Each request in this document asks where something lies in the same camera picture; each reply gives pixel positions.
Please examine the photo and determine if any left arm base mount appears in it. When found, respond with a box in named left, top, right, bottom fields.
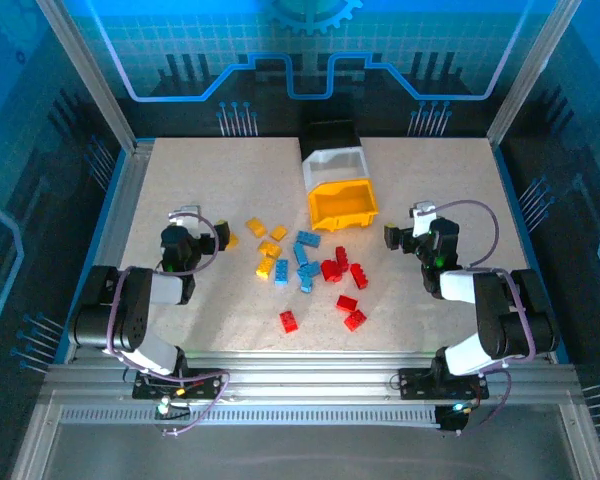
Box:
left=132, top=368, right=227, bottom=402

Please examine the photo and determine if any yellow plastic bin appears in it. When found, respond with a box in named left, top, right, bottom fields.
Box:
left=307, top=178, right=381, bottom=234

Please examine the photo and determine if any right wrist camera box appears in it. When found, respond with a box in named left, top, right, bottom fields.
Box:
left=410, top=200, right=439, bottom=239

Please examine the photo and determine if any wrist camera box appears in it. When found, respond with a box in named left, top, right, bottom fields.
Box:
left=410, top=200, right=439, bottom=239
left=168, top=204, right=204, bottom=234

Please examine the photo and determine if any aluminium frame rail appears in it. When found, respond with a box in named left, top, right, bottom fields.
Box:
left=39, top=349, right=584, bottom=427

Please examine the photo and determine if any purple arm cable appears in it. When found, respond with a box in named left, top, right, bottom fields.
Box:
left=102, top=209, right=231, bottom=438
left=429, top=199, right=537, bottom=438

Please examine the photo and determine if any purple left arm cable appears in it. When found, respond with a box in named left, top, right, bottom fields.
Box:
left=102, top=209, right=231, bottom=438

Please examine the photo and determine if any white plastic bin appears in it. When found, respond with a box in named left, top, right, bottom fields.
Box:
left=301, top=144, right=373, bottom=199

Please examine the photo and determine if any black plastic bin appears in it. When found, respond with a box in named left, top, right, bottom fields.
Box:
left=302, top=118, right=364, bottom=157

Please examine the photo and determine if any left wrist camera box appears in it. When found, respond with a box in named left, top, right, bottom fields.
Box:
left=168, top=204, right=204, bottom=234

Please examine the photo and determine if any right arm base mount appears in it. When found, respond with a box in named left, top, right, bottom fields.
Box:
left=398, top=367, right=491, bottom=402

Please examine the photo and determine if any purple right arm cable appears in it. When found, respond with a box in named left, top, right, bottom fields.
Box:
left=429, top=199, right=537, bottom=438

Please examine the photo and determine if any aluminium frame post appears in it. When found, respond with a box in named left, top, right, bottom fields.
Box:
left=33, top=0, right=139, bottom=154
left=487, top=0, right=584, bottom=147

